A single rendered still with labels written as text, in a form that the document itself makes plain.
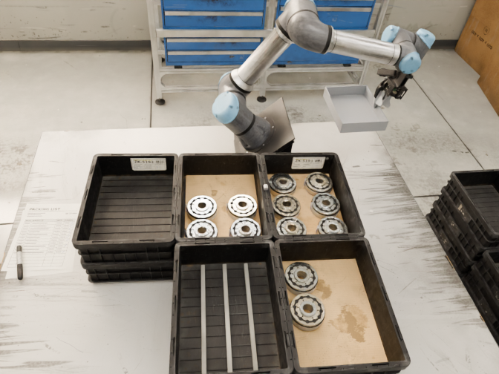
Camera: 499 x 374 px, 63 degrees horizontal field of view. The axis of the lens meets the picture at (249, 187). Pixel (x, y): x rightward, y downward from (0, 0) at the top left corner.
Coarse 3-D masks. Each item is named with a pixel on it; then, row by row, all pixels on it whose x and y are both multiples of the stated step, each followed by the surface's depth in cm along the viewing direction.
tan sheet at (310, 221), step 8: (296, 176) 159; (304, 176) 160; (328, 176) 160; (296, 184) 156; (296, 192) 153; (304, 192) 153; (272, 200) 149; (304, 200) 150; (304, 208) 148; (304, 216) 145; (312, 216) 146; (336, 216) 146; (304, 224) 143; (312, 224) 143; (312, 232) 140
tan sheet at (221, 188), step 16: (192, 176) 155; (208, 176) 156; (224, 176) 156; (240, 176) 157; (192, 192) 149; (208, 192) 150; (224, 192) 150; (240, 192) 151; (224, 208) 145; (224, 224) 140
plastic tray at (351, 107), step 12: (324, 96) 185; (336, 96) 187; (348, 96) 188; (360, 96) 188; (372, 96) 181; (336, 108) 181; (348, 108) 181; (360, 108) 182; (372, 108) 182; (336, 120) 172; (348, 120) 175; (360, 120) 176; (372, 120) 176; (384, 120) 172; (348, 132) 170
